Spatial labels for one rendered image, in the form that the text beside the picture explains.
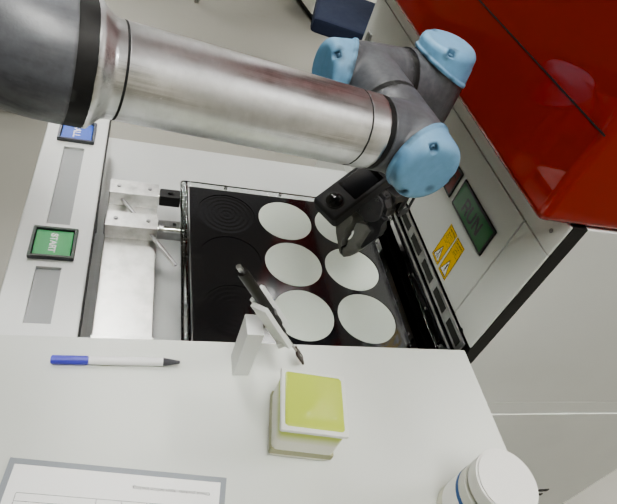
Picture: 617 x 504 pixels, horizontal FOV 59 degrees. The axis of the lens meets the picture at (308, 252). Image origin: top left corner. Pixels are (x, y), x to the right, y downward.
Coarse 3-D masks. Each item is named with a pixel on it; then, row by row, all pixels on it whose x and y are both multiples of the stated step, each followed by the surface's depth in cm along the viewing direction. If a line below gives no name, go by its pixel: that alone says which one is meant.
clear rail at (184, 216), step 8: (184, 184) 98; (184, 192) 96; (184, 200) 95; (184, 216) 92; (184, 224) 91; (184, 232) 89; (184, 240) 88; (184, 248) 87; (184, 256) 86; (184, 264) 85; (184, 272) 84; (184, 280) 82; (184, 288) 81; (184, 296) 80; (184, 312) 78; (184, 320) 77; (184, 328) 76; (184, 336) 75
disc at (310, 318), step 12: (276, 300) 85; (288, 300) 86; (300, 300) 87; (312, 300) 88; (288, 312) 84; (300, 312) 85; (312, 312) 86; (324, 312) 87; (288, 324) 83; (300, 324) 83; (312, 324) 84; (324, 324) 85; (300, 336) 82; (312, 336) 82; (324, 336) 83
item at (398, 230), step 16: (400, 224) 102; (384, 240) 108; (400, 240) 100; (384, 256) 105; (416, 272) 93; (400, 288) 100; (416, 288) 93; (400, 304) 98; (432, 304) 89; (432, 320) 87; (416, 336) 93; (432, 336) 87; (448, 336) 85
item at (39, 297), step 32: (64, 160) 85; (96, 160) 87; (32, 192) 78; (64, 192) 80; (96, 192) 82; (32, 224) 74; (64, 224) 76; (32, 288) 67; (64, 288) 68; (0, 320) 63; (32, 320) 64; (64, 320) 65
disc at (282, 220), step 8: (264, 208) 100; (272, 208) 101; (280, 208) 102; (288, 208) 102; (296, 208) 103; (264, 216) 99; (272, 216) 99; (280, 216) 100; (288, 216) 101; (296, 216) 101; (304, 216) 102; (264, 224) 97; (272, 224) 98; (280, 224) 98; (288, 224) 99; (296, 224) 100; (304, 224) 100; (272, 232) 96; (280, 232) 97; (288, 232) 98; (296, 232) 98; (304, 232) 99
